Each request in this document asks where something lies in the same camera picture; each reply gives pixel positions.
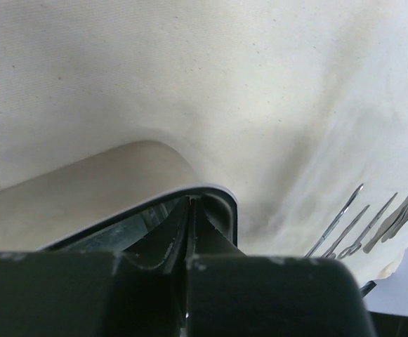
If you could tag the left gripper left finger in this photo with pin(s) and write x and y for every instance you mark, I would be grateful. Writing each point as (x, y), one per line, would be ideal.
(105, 293)

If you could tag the beige surgical wrap cloth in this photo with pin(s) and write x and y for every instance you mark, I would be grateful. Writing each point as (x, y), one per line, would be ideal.
(290, 105)

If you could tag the steel instrument tray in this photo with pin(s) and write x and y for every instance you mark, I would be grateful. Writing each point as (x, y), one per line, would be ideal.
(126, 227)

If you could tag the steel surgical scissors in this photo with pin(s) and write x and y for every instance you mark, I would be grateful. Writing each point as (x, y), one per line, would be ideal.
(335, 221)

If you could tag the steel tweezers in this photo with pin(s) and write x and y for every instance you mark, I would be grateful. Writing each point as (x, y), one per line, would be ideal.
(403, 217)
(389, 223)

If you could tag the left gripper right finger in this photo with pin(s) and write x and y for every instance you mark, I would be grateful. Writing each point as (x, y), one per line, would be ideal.
(233, 294)

